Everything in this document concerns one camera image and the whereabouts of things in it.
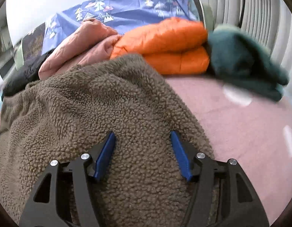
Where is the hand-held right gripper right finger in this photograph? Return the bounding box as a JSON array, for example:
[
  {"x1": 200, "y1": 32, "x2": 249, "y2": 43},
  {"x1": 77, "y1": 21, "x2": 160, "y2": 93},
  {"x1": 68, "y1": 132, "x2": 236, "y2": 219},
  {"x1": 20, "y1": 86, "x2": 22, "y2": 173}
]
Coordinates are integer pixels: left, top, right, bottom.
[{"x1": 170, "y1": 130, "x2": 270, "y2": 227}]

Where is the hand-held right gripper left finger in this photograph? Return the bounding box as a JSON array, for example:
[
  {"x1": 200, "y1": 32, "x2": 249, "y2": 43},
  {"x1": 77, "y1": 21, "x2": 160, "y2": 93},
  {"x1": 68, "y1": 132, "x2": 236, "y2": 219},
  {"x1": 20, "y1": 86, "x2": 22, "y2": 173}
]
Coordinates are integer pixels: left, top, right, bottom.
[{"x1": 18, "y1": 131, "x2": 117, "y2": 227}]

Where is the brown fleece jacket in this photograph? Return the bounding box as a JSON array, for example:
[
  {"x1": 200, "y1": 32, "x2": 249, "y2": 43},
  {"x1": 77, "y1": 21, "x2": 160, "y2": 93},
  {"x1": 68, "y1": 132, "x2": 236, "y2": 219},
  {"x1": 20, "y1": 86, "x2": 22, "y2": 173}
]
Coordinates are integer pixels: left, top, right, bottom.
[{"x1": 0, "y1": 53, "x2": 219, "y2": 227}]

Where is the pink polka-dot blanket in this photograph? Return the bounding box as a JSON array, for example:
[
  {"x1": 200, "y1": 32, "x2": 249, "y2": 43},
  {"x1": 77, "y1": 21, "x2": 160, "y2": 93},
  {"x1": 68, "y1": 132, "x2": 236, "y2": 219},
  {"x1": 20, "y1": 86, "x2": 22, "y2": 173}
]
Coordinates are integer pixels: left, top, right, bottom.
[{"x1": 163, "y1": 73, "x2": 292, "y2": 221}]

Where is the black puffer jacket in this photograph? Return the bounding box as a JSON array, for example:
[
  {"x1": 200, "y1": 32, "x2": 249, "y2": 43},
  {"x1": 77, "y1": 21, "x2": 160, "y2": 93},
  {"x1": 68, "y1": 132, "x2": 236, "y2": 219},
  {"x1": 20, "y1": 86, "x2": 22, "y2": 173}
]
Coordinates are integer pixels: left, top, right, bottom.
[{"x1": 2, "y1": 48, "x2": 57, "y2": 97}]

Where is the pink puffer jacket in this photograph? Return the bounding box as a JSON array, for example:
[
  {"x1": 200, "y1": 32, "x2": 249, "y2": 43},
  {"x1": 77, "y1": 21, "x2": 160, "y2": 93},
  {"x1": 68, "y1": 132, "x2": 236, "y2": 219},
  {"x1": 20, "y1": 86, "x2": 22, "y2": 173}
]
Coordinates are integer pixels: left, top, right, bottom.
[{"x1": 38, "y1": 19, "x2": 124, "y2": 81}]

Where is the dark green garment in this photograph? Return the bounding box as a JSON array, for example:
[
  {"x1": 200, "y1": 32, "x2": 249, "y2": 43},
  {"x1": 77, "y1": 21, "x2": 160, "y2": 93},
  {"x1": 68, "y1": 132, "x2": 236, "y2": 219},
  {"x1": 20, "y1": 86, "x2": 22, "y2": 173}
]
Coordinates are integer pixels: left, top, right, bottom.
[{"x1": 206, "y1": 25, "x2": 290, "y2": 102}]

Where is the orange puffer jacket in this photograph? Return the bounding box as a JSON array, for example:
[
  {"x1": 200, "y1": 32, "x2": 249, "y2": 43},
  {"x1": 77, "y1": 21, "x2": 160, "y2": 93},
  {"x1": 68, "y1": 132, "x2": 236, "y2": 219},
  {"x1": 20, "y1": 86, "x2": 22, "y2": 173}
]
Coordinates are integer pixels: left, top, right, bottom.
[{"x1": 110, "y1": 16, "x2": 211, "y2": 75}]

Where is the dark deer-print blanket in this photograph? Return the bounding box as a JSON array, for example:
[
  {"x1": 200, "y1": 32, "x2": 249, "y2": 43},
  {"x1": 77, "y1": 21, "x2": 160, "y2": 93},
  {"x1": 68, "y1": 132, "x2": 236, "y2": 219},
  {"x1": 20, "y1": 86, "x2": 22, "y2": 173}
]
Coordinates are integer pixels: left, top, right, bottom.
[{"x1": 21, "y1": 22, "x2": 46, "y2": 63}]

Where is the blue tree-print sheet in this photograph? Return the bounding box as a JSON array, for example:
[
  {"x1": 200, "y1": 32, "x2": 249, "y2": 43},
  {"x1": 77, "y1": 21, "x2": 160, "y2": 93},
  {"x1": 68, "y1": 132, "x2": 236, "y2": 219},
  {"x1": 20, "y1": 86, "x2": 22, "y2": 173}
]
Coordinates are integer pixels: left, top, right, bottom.
[{"x1": 41, "y1": 0, "x2": 203, "y2": 55}]

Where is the white pleated curtain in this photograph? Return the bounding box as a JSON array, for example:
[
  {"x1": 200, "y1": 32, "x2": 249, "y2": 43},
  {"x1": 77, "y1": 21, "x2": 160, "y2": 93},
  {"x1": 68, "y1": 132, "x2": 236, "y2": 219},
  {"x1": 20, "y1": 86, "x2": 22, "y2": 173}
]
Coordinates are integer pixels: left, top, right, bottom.
[{"x1": 208, "y1": 0, "x2": 292, "y2": 67}]

